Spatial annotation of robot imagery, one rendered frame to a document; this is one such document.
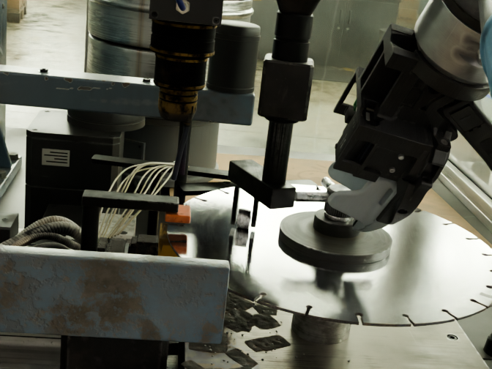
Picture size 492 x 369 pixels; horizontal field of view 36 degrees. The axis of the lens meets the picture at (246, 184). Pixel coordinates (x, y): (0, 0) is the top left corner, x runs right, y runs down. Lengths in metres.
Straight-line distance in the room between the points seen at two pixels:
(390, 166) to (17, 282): 0.30
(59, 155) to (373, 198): 0.56
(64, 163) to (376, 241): 0.52
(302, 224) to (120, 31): 0.68
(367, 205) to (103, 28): 0.80
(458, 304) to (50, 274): 0.34
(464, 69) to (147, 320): 0.29
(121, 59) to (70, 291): 0.83
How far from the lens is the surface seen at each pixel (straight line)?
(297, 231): 0.74
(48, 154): 1.10
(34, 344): 0.87
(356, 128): 0.59
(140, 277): 0.56
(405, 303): 0.66
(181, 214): 0.72
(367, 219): 0.69
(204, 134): 1.43
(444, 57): 0.55
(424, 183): 0.62
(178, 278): 0.56
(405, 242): 0.79
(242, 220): 0.75
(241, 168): 0.73
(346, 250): 0.72
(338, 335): 0.78
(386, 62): 0.57
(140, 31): 1.33
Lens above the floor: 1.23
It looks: 19 degrees down
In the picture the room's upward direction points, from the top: 7 degrees clockwise
